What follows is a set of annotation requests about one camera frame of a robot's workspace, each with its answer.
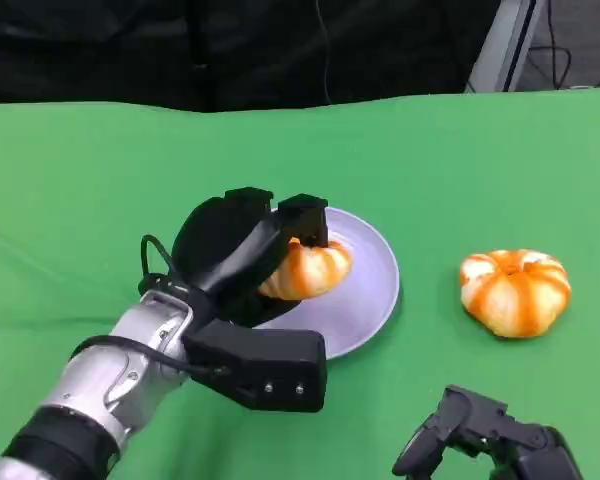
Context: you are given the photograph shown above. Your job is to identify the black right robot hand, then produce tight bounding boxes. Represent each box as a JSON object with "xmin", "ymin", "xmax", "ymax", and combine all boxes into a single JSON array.
[{"xmin": 391, "ymin": 384, "xmax": 584, "ymax": 480}]

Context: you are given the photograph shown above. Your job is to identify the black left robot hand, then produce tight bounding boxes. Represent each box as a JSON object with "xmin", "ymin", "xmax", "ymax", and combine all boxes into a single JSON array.
[{"xmin": 171, "ymin": 186, "xmax": 330, "ymax": 330}]

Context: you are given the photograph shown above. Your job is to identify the orange white toy bread roll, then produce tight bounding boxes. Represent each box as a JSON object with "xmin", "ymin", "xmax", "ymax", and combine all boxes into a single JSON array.
[
  {"xmin": 459, "ymin": 248, "xmax": 573, "ymax": 340},
  {"xmin": 257, "ymin": 238, "xmax": 354, "ymax": 301}
]

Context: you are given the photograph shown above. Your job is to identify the lilac plate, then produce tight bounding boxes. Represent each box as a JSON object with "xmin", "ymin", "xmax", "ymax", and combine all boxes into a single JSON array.
[{"xmin": 252, "ymin": 206, "xmax": 400, "ymax": 362}]

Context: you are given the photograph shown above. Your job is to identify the green table cloth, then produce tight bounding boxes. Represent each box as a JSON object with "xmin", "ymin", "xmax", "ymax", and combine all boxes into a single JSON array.
[{"xmin": 0, "ymin": 84, "xmax": 600, "ymax": 480}]

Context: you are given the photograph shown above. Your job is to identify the black backdrop curtain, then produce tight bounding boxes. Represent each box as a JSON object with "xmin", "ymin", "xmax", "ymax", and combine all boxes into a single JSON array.
[{"xmin": 0, "ymin": 0, "xmax": 504, "ymax": 114}]

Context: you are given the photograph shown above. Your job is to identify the black looped wrist cable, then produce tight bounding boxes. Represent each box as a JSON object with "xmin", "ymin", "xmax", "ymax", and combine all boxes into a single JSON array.
[{"xmin": 138, "ymin": 234, "xmax": 181, "ymax": 296}]

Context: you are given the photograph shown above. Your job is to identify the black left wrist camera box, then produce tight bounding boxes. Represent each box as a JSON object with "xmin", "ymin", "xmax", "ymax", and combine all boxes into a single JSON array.
[{"xmin": 182, "ymin": 319, "xmax": 328, "ymax": 414}]

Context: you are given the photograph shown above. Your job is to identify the black forearm cable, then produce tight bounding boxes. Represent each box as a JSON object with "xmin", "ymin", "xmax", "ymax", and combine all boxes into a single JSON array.
[{"xmin": 68, "ymin": 334, "xmax": 231, "ymax": 377}]

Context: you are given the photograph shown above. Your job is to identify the grey metal post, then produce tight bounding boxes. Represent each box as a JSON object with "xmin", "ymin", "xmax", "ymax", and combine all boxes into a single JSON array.
[{"xmin": 467, "ymin": 0, "xmax": 546, "ymax": 94}]

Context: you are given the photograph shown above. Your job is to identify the black floor cable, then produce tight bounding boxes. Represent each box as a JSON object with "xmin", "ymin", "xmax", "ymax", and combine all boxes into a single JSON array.
[{"xmin": 527, "ymin": 0, "xmax": 600, "ymax": 92}]

